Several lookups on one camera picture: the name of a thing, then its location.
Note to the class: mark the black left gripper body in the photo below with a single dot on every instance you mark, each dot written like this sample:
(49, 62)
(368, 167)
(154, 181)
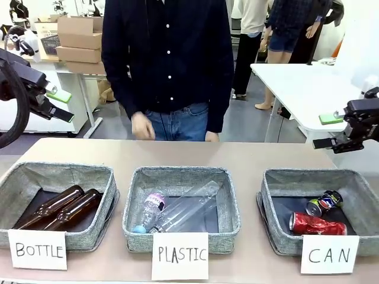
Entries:
(23, 77)

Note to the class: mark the right gripper black green finger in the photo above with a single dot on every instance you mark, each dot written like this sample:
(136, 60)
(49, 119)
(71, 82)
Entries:
(325, 143)
(330, 119)

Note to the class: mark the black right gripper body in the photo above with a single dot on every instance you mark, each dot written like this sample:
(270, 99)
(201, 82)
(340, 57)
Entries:
(364, 121)

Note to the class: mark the left gripper black green finger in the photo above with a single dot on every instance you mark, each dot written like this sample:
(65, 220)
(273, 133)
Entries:
(60, 116)
(60, 96)

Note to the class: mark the blue pepsi can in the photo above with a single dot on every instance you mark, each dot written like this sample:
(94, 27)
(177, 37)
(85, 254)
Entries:
(325, 202)

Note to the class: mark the crushed red soda can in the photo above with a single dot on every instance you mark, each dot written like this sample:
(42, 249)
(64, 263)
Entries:
(314, 224)

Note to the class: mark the brown glass bottle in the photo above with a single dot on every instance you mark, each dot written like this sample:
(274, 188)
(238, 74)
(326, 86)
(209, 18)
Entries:
(77, 208)
(53, 204)

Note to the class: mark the plastic bottle purple label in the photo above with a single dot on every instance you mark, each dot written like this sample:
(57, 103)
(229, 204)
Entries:
(152, 204)

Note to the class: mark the clear plastic bottle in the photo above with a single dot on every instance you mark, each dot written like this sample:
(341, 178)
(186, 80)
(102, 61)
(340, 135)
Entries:
(189, 204)

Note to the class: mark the person's left forearm dark sleeve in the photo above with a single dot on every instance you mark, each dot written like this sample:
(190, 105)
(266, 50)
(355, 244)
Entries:
(219, 112)

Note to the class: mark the person's right forearm dark sleeve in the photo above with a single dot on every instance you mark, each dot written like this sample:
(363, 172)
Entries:
(124, 97)

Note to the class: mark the black mesh basket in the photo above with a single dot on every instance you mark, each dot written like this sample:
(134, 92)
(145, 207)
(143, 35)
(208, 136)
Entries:
(50, 44)

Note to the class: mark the grey fabric basket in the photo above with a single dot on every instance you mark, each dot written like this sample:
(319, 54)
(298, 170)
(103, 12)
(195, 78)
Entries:
(86, 239)
(281, 236)
(177, 177)

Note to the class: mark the paper label reading can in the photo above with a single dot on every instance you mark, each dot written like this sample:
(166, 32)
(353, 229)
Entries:
(329, 254)

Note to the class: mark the person's right hand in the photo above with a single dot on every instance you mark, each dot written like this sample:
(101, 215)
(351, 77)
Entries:
(142, 127)

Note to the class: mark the person's left hand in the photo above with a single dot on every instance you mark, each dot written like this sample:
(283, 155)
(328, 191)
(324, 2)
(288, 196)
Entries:
(212, 136)

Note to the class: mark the white desk with legs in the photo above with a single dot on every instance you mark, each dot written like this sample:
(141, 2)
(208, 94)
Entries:
(86, 97)

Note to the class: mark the wooden top table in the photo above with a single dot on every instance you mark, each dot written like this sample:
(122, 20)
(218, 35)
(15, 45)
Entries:
(48, 58)

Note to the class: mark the flat cardboard box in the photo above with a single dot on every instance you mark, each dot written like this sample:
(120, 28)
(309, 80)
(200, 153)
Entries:
(78, 54)
(86, 68)

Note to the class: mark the beige mannequin legs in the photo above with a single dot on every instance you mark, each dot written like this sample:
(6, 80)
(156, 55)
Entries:
(106, 93)

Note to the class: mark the white plastic crate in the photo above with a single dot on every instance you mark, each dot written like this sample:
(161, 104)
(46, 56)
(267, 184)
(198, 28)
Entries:
(46, 29)

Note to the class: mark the white table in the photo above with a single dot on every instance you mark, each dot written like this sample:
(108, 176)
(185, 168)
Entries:
(290, 80)

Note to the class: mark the open cardboard box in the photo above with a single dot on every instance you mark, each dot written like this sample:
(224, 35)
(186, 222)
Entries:
(80, 32)

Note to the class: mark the figure in plaid shirt shorts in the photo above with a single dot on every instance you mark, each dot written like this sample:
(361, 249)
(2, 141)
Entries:
(287, 23)

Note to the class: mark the person in dark shirt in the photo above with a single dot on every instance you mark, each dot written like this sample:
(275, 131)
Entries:
(168, 59)

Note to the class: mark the person in white shirt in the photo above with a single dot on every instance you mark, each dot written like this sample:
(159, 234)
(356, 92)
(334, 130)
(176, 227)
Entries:
(251, 29)

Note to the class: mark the paper label reading bottle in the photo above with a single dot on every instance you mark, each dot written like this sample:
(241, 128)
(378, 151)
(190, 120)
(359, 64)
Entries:
(38, 250)

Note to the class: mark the paper label reading plastic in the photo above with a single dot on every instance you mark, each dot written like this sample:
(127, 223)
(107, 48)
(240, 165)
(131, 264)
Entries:
(180, 256)

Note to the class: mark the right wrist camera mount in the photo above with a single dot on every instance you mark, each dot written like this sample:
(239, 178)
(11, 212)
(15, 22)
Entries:
(370, 87)

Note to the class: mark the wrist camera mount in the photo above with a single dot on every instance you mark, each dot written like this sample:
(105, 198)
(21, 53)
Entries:
(370, 87)
(28, 41)

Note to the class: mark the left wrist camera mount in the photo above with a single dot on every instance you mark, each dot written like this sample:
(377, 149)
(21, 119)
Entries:
(28, 41)

